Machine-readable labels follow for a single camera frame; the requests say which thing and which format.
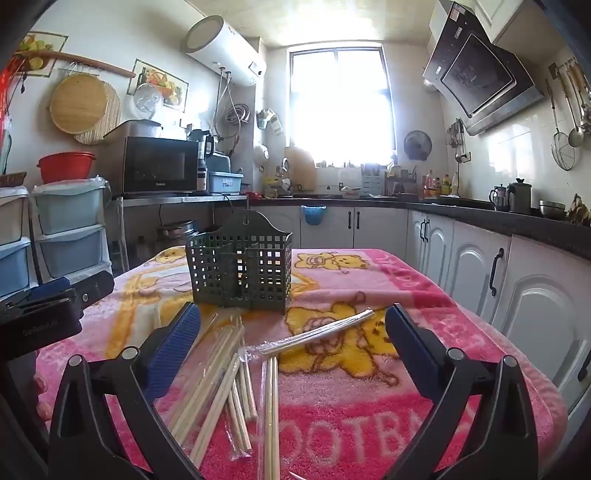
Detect stacked steel pots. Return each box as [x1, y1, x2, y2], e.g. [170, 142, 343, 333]
[157, 220, 197, 254]

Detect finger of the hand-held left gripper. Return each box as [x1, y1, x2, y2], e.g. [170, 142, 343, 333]
[74, 270, 115, 308]
[28, 275, 78, 303]

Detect steel ladle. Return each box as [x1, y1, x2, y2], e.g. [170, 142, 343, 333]
[561, 62, 586, 148]

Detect white kitchen cabinets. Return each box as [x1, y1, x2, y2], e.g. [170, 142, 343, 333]
[249, 205, 591, 416]

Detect round bamboo board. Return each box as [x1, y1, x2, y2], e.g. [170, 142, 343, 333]
[49, 74, 109, 136]

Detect wooden chopsticks pair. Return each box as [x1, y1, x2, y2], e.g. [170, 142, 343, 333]
[261, 354, 281, 480]
[196, 311, 221, 344]
[225, 383, 254, 460]
[167, 323, 245, 444]
[233, 318, 258, 422]
[188, 352, 243, 469]
[243, 308, 376, 358]

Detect steel bowl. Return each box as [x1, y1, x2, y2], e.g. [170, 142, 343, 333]
[538, 199, 568, 220]

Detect large steel kettle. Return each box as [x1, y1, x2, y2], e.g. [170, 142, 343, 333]
[507, 178, 533, 214]

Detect beige cutting board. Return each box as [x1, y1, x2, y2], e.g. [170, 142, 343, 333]
[283, 147, 317, 192]

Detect row of condiment bottles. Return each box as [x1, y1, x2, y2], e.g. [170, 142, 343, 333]
[422, 170, 460, 198]

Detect round dark wall fan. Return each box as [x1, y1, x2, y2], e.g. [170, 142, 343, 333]
[404, 130, 433, 161]

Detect dark kitchen countertop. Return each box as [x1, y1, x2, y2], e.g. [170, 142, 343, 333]
[245, 194, 591, 261]

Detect black microwave oven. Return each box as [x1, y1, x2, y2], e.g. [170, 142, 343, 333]
[121, 136, 200, 197]

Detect grey-blue plastic dish box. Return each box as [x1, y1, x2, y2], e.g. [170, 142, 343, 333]
[206, 171, 244, 195]

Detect blue hanging waste bin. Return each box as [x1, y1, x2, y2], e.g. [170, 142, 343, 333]
[300, 205, 329, 227]

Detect red plastic basin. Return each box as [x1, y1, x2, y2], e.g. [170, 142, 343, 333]
[37, 152, 97, 184]

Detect long wooden rolling pin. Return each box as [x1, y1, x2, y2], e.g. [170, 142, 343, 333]
[21, 50, 137, 79]

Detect pink cartoon bear blanket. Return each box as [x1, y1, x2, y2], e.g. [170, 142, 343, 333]
[34, 247, 568, 480]

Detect fruit wall poster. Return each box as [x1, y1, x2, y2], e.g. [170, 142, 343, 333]
[16, 31, 69, 77]
[127, 58, 189, 113]

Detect green plastic utensil caddy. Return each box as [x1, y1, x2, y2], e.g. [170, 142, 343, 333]
[185, 210, 293, 315]

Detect steel pot with lid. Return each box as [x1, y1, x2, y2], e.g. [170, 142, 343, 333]
[104, 119, 163, 139]

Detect coiled hose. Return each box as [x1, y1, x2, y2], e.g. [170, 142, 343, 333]
[225, 104, 252, 126]

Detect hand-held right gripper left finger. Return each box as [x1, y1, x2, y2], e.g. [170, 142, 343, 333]
[48, 302, 204, 480]

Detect wire skimmer strainer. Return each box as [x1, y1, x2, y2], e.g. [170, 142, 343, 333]
[547, 78, 580, 171]

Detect pale blue plastic drawer unit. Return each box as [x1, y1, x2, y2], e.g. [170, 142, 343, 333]
[30, 175, 114, 283]
[0, 185, 34, 298]

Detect red plastic bag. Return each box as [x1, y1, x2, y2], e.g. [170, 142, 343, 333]
[0, 55, 24, 158]

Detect black glass range hood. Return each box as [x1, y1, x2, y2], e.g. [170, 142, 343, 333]
[422, 2, 548, 137]

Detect white cylindrical water heater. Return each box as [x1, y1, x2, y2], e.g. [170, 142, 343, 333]
[185, 15, 269, 88]

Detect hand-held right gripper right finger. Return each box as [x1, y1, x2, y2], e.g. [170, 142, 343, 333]
[385, 304, 540, 480]

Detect kitchen window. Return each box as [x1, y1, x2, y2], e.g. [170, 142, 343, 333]
[288, 45, 398, 169]

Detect round ribbed bamboo mat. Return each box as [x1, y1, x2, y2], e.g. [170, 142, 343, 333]
[74, 80, 122, 146]

